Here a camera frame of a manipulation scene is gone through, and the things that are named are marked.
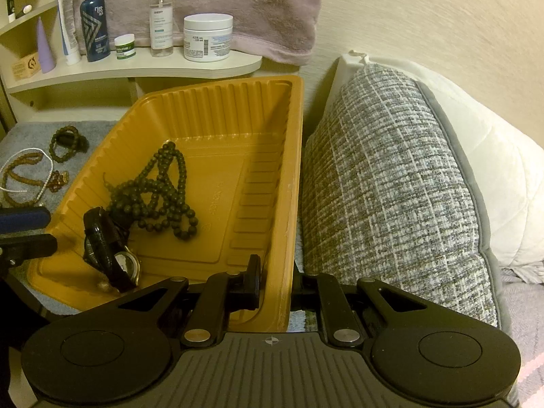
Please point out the white lip balm stick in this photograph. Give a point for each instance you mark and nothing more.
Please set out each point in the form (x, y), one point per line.
(10, 6)

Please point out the clear spray bottle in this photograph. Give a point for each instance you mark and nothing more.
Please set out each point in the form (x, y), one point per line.
(161, 29)

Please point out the small wooden box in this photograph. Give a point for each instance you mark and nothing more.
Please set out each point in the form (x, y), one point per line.
(25, 68)

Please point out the white quilted pillow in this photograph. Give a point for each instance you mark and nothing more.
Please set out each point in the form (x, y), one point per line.
(510, 178)

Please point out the black tube with white cap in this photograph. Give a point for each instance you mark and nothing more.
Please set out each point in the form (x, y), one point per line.
(26, 8)

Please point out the black wristwatch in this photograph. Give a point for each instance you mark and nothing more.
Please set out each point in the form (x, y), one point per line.
(97, 238)

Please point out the lavender cone bottle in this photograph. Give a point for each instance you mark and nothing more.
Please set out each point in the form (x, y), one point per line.
(46, 55)

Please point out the cream shelf unit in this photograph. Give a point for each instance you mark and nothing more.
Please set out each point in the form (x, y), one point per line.
(148, 66)

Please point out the grey woven pillow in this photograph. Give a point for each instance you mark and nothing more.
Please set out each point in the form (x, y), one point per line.
(382, 178)

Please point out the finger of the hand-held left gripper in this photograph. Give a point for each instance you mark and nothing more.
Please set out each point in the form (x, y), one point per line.
(25, 219)
(29, 246)

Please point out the white squeeze tube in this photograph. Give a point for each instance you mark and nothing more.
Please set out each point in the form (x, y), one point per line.
(70, 42)

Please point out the grey fluffy towel mat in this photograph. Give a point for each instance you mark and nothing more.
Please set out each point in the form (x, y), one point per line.
(102, 131)

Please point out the orange plastic tray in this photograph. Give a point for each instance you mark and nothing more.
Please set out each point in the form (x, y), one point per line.
(221, 187)

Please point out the pink striped bed sheet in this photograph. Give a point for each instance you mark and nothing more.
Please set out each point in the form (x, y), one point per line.
(527, 314)

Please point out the small green jar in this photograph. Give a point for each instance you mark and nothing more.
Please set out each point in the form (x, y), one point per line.
(124, 51)

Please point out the dark blue spray bottle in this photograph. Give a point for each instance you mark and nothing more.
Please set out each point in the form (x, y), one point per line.
(94, 34)

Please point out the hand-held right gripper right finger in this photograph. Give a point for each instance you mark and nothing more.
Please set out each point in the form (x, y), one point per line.
(327, 293)

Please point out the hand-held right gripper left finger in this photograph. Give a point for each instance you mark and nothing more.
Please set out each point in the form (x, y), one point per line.
(250, 284)

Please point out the pink hanging towel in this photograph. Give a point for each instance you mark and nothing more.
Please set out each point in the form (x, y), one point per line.
(255, 8)

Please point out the white cream jar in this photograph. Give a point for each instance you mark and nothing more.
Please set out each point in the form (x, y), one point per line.
(208, 42)

